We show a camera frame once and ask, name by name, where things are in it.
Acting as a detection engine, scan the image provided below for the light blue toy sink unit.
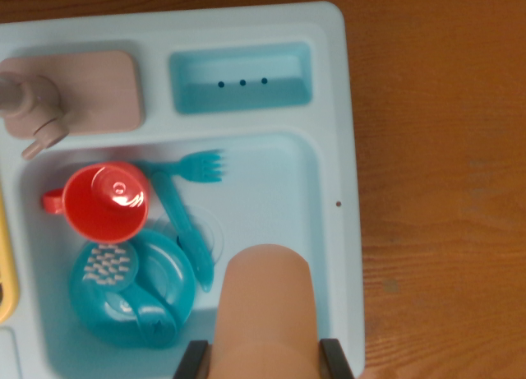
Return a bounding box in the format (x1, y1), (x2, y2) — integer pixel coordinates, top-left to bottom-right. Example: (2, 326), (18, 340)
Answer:
(0, 0), (367, 379)

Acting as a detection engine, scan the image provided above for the teal toy fork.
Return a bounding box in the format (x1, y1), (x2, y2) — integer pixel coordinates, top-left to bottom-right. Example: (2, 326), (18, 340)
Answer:
(135, 149), (225, 184)

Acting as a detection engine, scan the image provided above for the yellow dish rack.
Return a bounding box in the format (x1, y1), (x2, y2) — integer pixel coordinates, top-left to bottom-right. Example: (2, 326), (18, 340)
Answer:
(0, 185), (21, 325)

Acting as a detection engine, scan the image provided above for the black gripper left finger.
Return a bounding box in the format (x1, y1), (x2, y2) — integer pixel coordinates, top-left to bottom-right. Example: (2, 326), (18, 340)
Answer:
(172, 340), (210, 379)

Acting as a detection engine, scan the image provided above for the cream detergent bottle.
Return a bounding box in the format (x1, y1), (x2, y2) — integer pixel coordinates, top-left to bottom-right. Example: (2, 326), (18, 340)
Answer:
(213, 243), (324, 379)

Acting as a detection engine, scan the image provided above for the teal slotted toy spoon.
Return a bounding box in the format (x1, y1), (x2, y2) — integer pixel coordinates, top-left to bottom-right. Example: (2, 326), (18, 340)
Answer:
(76, 241), (178, 349)

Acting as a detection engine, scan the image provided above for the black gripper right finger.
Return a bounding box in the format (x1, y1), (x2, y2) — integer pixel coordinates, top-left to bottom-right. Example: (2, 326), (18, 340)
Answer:
(319, 337), (357, 379)

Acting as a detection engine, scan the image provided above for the teal toy plate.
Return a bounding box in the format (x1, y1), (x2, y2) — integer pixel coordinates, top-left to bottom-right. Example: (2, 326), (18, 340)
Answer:
(68, 229), (196, 349)

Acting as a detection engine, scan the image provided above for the red toy cup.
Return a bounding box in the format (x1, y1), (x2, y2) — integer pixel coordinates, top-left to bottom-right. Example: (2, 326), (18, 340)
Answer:
(40, 161), (151, 245)

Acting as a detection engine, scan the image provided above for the teal toy knife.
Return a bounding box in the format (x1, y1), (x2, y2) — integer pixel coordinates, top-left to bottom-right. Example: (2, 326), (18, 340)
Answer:
(151, 171), (215, 293)

